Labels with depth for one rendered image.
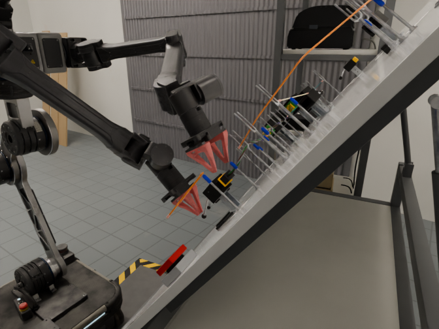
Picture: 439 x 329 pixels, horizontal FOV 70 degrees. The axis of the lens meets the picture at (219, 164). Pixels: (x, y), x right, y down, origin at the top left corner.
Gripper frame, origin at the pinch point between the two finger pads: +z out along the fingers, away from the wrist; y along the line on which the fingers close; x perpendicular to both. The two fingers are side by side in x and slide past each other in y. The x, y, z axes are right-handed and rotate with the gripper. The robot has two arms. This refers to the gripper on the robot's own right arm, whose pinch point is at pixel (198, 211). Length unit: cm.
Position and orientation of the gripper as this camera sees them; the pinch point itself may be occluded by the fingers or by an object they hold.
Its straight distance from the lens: 87.9
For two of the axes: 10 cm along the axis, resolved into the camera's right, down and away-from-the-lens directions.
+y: 5.2, -4.3, 7.4
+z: 6.4, 7.7, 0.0
